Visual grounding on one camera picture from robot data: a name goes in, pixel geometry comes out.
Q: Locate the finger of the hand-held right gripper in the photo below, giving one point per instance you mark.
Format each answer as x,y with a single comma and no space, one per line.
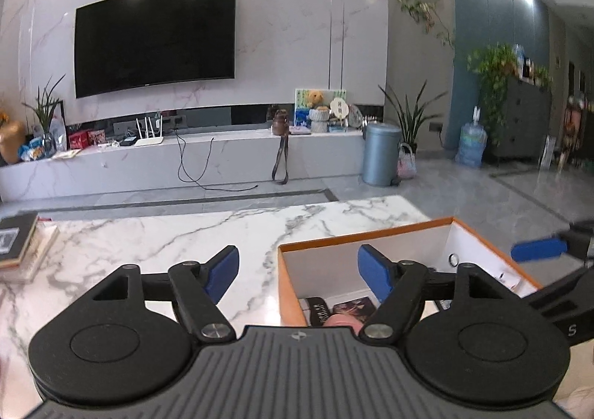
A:
566,291
538,249

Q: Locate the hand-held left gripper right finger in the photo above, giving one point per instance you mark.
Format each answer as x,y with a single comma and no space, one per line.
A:
373,270

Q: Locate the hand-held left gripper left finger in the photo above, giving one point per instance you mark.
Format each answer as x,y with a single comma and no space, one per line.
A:
222,270

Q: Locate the pink round container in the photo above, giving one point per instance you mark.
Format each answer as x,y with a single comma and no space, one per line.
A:
343,321

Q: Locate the orange cardboard box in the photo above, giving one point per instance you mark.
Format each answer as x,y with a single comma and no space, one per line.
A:
292,293

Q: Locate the woven basket bag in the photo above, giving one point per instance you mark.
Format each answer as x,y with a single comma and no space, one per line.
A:
406,164

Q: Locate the grey pedal trash can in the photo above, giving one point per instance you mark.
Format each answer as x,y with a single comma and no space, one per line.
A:
380,154

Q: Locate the blue water jug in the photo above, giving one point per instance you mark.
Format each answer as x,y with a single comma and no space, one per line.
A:
471,143

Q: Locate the dark grey cabinet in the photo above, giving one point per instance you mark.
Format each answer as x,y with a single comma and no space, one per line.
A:
524,122

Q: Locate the white marble television bench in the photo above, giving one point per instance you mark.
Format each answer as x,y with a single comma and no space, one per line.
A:
139,164

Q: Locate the white router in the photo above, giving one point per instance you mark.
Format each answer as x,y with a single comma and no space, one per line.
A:
149,141

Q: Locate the snake plant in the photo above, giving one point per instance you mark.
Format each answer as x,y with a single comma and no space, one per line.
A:
410,122

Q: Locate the patterned plate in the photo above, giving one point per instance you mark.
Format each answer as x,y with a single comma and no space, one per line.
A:
356,116

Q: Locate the white woven pot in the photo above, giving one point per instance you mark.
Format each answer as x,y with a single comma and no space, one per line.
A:
320,121

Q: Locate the small black device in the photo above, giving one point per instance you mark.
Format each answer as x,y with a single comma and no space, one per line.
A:
127,142

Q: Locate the round white fan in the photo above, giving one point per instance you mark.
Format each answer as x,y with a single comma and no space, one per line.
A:
338,107

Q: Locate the green and blue picture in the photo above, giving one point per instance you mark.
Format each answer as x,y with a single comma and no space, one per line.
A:
300,113

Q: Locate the teddy bear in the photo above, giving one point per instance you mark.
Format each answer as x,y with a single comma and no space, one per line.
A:
315,99

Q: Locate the stack of pale books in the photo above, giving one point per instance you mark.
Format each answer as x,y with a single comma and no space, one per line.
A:
41,252

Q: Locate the pink patterned box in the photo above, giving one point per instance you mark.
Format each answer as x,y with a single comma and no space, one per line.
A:
97,137

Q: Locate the red flat item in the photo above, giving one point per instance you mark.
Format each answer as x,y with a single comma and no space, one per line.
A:
44,217

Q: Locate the bushy green plant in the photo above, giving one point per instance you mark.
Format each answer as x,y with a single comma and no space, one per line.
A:
494,66

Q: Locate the papers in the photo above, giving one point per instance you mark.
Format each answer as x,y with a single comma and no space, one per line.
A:
67,154

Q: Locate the red box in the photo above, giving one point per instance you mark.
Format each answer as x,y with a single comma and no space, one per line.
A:
78,139

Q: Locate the dark hardcover book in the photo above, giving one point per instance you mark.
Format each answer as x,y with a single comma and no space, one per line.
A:
14,238

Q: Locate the white pouch bag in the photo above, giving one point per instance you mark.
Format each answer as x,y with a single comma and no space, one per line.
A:
58,136

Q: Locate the blue snack packet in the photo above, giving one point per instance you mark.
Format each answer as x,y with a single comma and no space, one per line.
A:
31,150

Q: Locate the green plant in glass vase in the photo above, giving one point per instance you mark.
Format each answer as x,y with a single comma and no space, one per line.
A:
46,117

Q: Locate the gold vase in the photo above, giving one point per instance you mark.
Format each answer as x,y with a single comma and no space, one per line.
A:
10,143

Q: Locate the hanging vine plant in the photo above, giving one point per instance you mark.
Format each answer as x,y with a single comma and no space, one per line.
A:
420,10

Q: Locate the black wall television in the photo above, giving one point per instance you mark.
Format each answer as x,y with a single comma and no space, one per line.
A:
155,38

